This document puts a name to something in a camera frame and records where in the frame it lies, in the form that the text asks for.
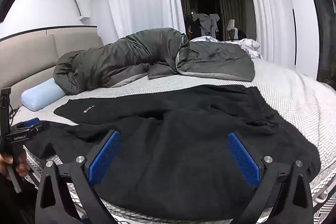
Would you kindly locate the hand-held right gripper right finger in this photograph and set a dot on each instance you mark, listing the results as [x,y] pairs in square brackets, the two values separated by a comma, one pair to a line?
[242,158]

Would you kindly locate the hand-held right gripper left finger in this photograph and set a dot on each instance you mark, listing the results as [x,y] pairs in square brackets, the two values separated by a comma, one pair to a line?
[105,155]

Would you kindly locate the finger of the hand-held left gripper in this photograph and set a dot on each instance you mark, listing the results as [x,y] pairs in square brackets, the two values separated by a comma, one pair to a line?
[40,126]
[29,123]

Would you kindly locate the black pants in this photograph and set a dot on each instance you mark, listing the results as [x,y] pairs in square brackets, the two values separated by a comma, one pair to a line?
[170,148]

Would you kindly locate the person's left hand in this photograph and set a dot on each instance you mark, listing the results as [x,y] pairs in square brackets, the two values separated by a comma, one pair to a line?
[22,167]

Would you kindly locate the light blue pillow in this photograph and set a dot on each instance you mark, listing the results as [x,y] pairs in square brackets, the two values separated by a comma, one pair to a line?
[39,96]

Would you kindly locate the beige padded headboard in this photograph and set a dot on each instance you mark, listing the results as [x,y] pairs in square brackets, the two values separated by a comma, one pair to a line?
[26,61]

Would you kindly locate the bed with white mattress cover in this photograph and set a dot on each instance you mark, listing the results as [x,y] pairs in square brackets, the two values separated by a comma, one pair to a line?
[288,98]

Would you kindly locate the grey duvet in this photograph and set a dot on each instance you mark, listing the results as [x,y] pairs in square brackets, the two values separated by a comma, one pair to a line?
[118,61]

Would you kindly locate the crumpled white sheet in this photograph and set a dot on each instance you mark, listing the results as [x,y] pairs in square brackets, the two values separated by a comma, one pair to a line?
[248,46]

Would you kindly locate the white chair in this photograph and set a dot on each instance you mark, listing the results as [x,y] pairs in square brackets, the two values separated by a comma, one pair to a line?
[232,28]

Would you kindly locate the clothes on rack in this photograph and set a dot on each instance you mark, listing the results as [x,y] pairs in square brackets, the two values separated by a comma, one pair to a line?
[204,23]

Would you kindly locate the brown curtain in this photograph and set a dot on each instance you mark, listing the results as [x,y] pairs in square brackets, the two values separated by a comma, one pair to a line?
[231,8]

